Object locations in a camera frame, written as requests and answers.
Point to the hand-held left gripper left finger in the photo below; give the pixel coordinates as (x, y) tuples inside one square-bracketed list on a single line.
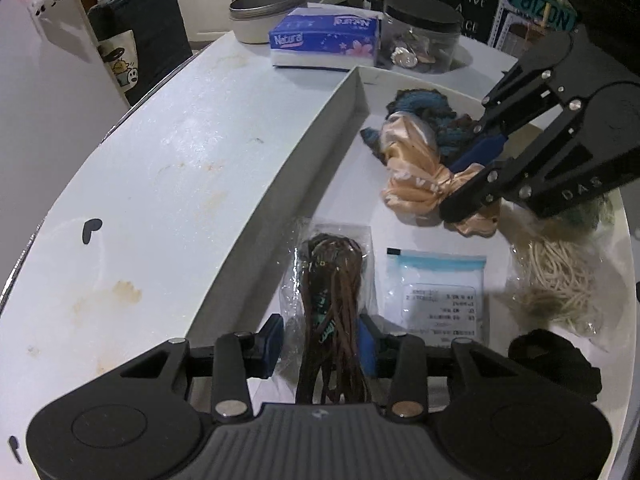
[(272, 345)]

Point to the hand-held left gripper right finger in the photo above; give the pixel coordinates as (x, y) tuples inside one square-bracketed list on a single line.
[(367, 345)]

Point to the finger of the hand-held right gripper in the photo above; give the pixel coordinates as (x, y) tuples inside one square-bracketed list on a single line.
[(465, 200), (480, 152)]

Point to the peach satin scrunchie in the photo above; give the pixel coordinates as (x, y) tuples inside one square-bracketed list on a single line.
[(410, 170)]

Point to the dark blue knitted scrunchie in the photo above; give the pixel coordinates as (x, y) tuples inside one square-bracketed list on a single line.
[(425, 102)]

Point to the white shallow tray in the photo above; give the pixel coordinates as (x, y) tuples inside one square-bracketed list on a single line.
[(350, 200)]

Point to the clear ziplock bag with label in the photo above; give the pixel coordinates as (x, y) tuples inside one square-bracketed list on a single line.
[(435, 280)]

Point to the dark fuzzy cloth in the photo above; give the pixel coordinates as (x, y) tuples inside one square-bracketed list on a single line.
[(600, 0)]

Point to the teal plate sign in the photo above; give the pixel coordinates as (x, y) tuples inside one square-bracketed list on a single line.
[(535, 5)]

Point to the black poster with white text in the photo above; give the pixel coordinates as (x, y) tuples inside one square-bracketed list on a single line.
[(470, 5)]

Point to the clear jar with black lid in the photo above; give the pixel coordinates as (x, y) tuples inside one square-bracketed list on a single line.
[(420, 15)]

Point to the black scrunchie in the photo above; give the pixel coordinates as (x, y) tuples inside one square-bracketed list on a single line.
[(550, 360)]

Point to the blue tissue box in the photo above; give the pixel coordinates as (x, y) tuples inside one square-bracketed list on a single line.
[(320, 35)]

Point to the grey round tin pot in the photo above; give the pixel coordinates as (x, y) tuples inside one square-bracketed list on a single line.
[(260, 25)]

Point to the white printed tote bag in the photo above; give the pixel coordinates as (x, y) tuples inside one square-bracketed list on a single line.
[(120, 65)]

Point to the black folded chair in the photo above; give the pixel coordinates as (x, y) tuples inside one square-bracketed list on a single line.
[(150, 20)]

